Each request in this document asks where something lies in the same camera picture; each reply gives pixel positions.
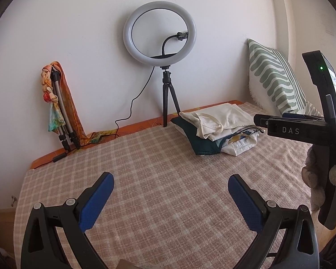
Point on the teal and orange scarf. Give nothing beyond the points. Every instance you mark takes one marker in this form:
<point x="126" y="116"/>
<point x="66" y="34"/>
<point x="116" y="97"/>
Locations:
<point x="54" y="117"/>

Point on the folded tripod with scarves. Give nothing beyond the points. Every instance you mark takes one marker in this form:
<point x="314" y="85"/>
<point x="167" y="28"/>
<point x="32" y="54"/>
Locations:
<point x="72" y="109"/>

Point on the green and white patterned pillow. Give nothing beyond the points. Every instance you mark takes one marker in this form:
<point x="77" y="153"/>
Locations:
<point x="274" y="75"/>

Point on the beige plaid blanket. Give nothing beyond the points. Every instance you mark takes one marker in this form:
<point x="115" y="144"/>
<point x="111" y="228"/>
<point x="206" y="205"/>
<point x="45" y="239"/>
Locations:
<point x="162" y="179"/>

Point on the person's right hand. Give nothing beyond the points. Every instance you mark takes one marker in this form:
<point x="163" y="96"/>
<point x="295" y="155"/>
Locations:
<point x="315" y="171"/>

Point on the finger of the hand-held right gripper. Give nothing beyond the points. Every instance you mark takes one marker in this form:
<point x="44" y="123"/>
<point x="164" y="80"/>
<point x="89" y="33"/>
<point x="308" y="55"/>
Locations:
<point x="296" y="131"/>
<point x="261" y="120"/>

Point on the cardboard box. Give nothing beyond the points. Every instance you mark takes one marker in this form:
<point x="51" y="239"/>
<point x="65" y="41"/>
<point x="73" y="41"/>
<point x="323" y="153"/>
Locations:
<point x="4" y="229"/>

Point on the black gooseneck phone holder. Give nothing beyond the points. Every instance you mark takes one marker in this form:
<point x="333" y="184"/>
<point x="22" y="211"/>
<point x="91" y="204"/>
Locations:
<point x="165" y="44"/>

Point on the black mini tripod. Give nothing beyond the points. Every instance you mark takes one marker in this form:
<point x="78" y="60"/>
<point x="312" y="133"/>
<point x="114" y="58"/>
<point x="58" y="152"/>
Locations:
<point x="165" y="101"/>

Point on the white printed folded garment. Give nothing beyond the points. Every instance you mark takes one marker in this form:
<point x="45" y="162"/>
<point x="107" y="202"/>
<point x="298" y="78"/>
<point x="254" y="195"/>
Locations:
<point x="240" y="147"/>

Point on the dark green folded garment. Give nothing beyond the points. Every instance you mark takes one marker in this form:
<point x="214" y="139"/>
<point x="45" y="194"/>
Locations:
<point x="204" y="147"/>

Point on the folded silver tripod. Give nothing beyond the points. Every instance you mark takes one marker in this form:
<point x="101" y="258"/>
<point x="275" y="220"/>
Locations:
<point x="65" y="117"/>

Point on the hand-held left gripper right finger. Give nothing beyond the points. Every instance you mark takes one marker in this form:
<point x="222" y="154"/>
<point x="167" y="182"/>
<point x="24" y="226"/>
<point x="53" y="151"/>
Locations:
<point x="245" y="201"/>

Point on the cream camisole top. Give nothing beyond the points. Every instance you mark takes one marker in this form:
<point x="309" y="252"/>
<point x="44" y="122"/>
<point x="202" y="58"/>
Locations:
<point x="232" y="117"/>

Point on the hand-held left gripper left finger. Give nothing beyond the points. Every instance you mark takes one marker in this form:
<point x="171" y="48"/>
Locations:
<point x="98" y="199"/>

